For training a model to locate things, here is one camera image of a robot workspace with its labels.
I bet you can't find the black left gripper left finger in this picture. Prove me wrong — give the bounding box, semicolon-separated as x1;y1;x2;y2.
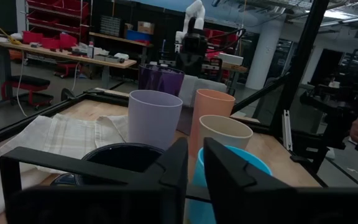
0;136;190;224

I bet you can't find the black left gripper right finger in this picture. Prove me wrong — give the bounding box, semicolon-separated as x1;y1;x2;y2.
203;136;358;224

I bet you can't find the purple faceted plastic tumbler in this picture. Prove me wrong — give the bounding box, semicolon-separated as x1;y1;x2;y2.
137;63;186;98

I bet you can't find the blue plastic mug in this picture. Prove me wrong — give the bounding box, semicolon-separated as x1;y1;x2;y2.
187;145;273;224

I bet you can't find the orange plastic cup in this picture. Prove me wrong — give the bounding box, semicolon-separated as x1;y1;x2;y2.
188;88;236;157

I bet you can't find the dark navy mug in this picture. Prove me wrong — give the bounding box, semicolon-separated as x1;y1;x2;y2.
50;142;166;188

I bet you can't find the lavender plastic cup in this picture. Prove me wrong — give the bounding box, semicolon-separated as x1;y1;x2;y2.
127;89;184;152

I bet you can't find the beige plastic cup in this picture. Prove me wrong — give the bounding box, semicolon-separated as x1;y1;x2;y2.
197;114;254;151

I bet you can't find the grey cloth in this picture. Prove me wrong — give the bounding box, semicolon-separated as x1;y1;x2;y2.
176;74;228;136

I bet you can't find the cardboard box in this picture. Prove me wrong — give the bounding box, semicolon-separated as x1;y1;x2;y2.
137;21;156;35

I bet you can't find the white pillar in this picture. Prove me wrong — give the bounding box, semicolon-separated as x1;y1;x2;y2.
245;18;287;91

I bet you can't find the wooden workbench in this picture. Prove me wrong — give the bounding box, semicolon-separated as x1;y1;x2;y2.
0;39;138;91

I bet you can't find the white plaid cloth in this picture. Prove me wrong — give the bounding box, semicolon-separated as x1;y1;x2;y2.
0;113;131;223

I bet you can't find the red bin rack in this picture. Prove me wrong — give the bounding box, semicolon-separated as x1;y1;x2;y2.
22;0;90;51

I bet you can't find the red stool with black seat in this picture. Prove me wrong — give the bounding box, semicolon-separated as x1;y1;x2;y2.
1;75;55;109

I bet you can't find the black rig frame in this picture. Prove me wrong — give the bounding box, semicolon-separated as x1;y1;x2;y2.
0;0;331;175

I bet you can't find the white cable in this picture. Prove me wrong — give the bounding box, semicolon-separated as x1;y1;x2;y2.
15;55;28;118

